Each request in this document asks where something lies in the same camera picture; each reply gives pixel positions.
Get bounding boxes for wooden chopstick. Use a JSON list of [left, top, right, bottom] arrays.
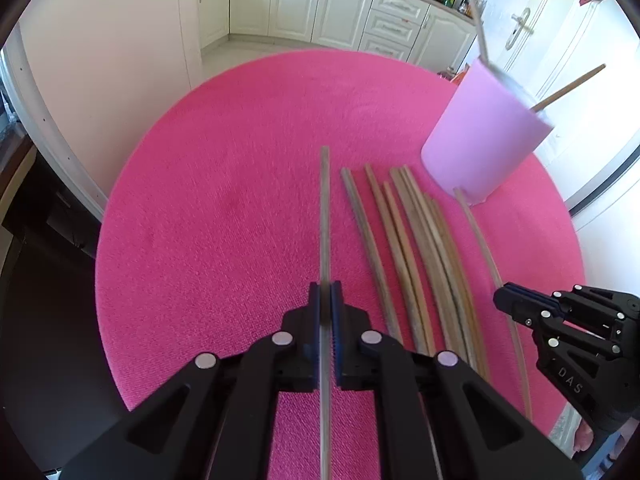
[[319, 146, 332, 480], [390, 168, 466, 358], [454, 188, 534, 422], [400, 166, 486, 374], [530, 64, 606, 113], [341, 167, 404, 342], [383, 182, 436, 356], [364, 164, 402, 292], [423, 193, 490, 379]]

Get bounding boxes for cream lower kitchen cabinets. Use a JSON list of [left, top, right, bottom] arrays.
[[196, 0, 476, 73]]

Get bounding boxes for person's right hand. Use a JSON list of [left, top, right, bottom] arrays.
[[573, 419, 594, 453]]

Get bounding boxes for wooden chopstick by cup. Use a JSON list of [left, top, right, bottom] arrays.
[[454, 188, 534, 422]]

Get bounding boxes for wooden chopstick on mat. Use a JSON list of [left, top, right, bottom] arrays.
[[400, 166, 486, 374], [341, 167, 404, 342], [423, 193, 490, 379], [383, 182, 436, 356], [364, 164, 402, 292], [390, 168, 466, 358]]

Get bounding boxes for pink cup utensil holder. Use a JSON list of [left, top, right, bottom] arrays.
[[421, 60, 553, 205]]

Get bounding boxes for pink round table mat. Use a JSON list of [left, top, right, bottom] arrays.
[[94, 48, 587, 480]]

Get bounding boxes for white door with handle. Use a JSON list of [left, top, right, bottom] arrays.
[[480, 0, 639, 214]]

